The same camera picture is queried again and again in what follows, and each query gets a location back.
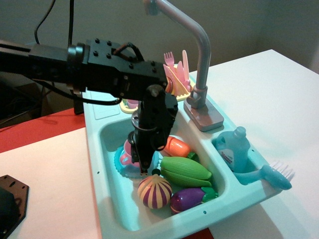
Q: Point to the blue dish brush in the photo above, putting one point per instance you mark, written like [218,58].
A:
[277,174]

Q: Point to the pink toy fork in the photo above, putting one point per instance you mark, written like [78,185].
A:
[169,59]

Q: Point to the toy hamburger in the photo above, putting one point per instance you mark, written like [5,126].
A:
[170,86]

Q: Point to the pink toy plate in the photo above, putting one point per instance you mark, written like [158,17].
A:
[179,88]

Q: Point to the pink toy knife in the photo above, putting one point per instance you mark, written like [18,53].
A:
[185,67]

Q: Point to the green toy corn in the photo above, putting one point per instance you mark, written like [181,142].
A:
[185,172]

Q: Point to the orange toy carrot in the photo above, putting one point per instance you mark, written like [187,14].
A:
[177,147]

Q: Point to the pink toy cup with handle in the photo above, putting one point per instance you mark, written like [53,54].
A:
[126,158]

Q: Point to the blue dish soap bottle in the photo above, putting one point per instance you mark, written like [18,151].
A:
[233,147]

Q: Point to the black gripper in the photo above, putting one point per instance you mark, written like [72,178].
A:
[145,141]

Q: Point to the blue toy plate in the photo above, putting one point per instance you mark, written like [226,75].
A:
[129,170]

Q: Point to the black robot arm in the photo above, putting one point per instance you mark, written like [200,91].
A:
[107,67]

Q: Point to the purple striped toy onion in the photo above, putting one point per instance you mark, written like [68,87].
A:
[154,191]

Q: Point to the small purple toy cup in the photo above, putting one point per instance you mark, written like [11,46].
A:
[132,104]

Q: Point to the purple toy eggplant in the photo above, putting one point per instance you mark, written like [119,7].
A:
[190,197]

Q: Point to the yellow dish rack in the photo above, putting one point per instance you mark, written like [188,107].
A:
[125,107]

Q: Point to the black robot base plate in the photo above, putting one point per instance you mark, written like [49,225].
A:
[13,204]

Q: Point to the grey toy faucet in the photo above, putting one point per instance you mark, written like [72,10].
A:
[201,111]

